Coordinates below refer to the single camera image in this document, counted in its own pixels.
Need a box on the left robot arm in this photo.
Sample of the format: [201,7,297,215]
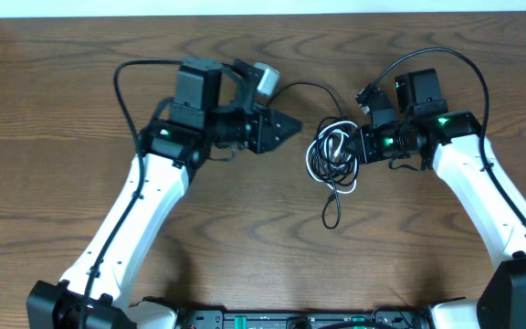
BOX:
[26,57,301,328]

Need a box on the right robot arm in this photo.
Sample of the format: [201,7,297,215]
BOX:
[351,69,526,328]

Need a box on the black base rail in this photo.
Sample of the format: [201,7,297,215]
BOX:
[125,299,433,329]

